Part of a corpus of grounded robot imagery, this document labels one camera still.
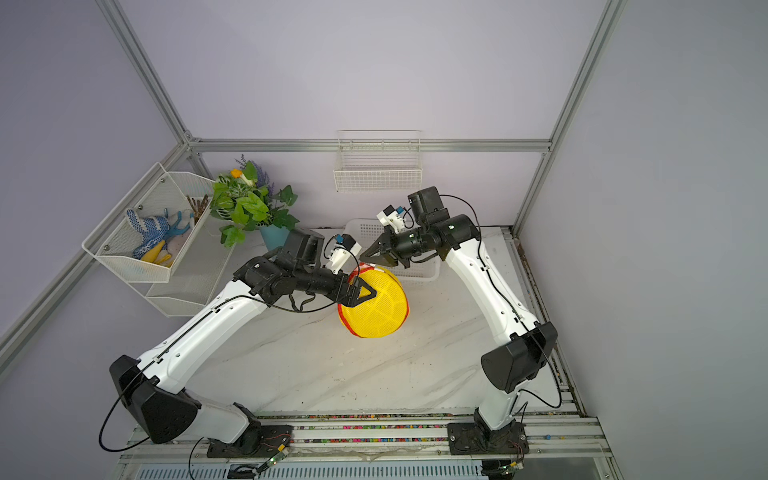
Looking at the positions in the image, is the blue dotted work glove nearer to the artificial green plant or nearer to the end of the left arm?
the artificial green plant

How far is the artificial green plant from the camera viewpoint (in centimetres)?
80

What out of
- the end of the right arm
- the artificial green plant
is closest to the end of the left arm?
the end of the right arm

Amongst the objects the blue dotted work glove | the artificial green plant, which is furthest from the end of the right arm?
the blue dotted work glove

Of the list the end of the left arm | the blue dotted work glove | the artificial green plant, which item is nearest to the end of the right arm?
the end of the left arm

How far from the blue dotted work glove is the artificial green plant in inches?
5.4

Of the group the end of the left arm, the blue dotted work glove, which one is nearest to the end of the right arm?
the end of the left arm

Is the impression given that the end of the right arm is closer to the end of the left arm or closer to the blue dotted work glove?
the end of the left arm

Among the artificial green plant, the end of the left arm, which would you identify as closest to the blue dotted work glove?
the artificial green plant

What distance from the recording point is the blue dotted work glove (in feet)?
2.34

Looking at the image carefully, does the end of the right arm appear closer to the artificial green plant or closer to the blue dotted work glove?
the artificial green plant

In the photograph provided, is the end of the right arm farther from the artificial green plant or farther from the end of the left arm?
the artificial green plant
